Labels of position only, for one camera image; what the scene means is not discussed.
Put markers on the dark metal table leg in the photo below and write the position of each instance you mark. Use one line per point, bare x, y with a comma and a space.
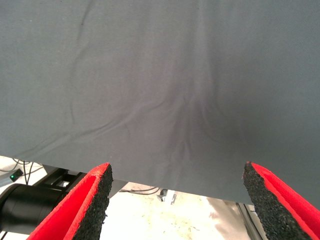
251, 222

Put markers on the grey caster wheel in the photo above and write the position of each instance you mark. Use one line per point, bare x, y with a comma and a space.
163, 195

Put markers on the grey metal bar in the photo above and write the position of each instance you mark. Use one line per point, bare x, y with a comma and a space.
3, 182

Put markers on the small box with green light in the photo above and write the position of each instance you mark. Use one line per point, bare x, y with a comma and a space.
15, 175

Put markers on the aluminium profile leg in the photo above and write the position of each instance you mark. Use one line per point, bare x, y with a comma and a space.
173, 197

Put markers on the dark grey table cloth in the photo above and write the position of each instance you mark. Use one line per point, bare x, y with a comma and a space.
160, 75

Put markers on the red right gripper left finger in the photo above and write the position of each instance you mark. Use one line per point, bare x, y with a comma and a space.
75, 210

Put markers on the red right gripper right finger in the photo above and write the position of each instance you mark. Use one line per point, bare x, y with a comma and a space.
282, 210

